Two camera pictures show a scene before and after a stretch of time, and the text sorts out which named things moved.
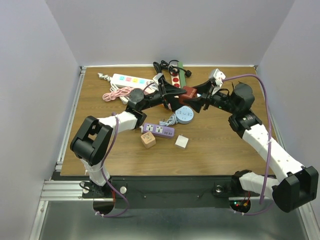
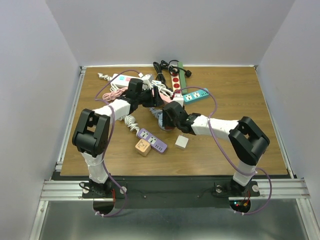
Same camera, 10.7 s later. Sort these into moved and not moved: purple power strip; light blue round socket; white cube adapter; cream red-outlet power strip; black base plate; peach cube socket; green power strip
Moved: light blue round socket; purple power strip; peach cube socket
Not moved: green power strip; cream red-outlet power strip; white cube adapter; black base plate
